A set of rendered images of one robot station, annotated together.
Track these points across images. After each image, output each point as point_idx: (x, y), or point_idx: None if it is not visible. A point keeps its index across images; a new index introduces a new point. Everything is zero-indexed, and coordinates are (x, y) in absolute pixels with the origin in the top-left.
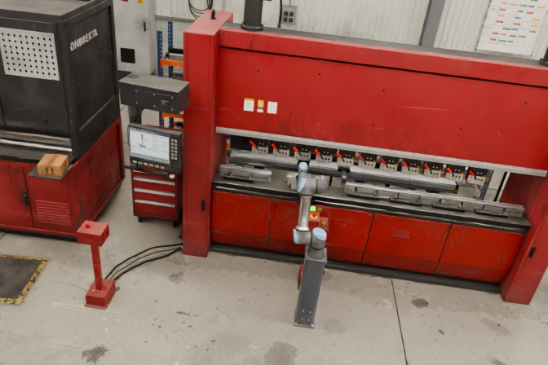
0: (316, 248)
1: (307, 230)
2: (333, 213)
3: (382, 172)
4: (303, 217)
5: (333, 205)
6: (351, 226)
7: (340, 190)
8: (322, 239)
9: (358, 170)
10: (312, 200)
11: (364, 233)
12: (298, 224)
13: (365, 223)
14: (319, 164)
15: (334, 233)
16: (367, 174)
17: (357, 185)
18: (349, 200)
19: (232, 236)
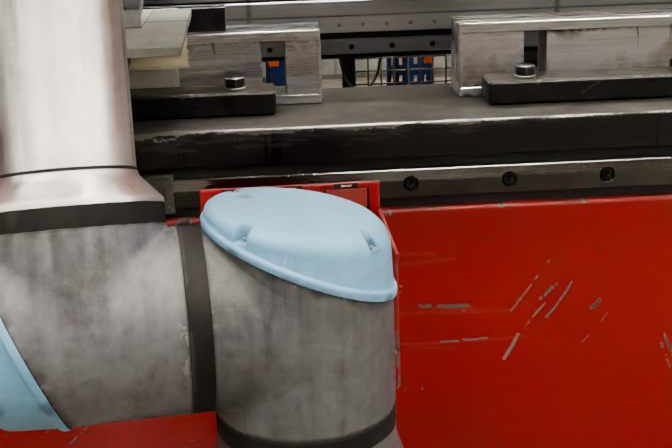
0: (299, 434)
1: (119, 211)
2: (413, 261)
3: None
4: (40, 28)
5: (395, 192)
6: (559, 338)
7: (424, 92)
8: (348, 283)
9: None
10: (230, 181)
11: (663, 379)
12: (0, 154)
13: (663, 294)
14: None
15: (449, 426)
16: None
17: (541, 18)
18: (509, 116)
19: None
